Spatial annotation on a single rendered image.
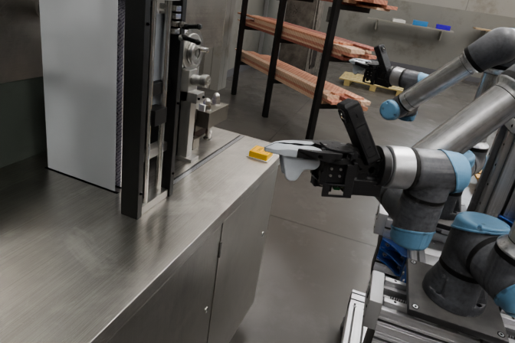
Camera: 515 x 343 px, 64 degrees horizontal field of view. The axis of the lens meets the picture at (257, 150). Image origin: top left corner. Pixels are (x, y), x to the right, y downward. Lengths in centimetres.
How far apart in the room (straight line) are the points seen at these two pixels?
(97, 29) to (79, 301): 61
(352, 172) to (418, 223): 17
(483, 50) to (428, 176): 79
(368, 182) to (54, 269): 63
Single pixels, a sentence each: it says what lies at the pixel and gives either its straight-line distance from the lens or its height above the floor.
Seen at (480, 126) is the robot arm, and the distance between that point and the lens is 93.
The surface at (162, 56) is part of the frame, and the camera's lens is 103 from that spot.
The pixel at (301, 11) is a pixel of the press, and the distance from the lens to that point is 745.
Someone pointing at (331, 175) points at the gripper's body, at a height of 120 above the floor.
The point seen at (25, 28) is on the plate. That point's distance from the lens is 131.
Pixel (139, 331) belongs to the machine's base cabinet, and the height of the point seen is 75.
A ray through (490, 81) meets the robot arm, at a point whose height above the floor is 129.
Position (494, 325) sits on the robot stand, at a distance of 119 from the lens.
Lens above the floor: 148
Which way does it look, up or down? 22 degrees down
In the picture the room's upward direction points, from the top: 9 degrees clockwise
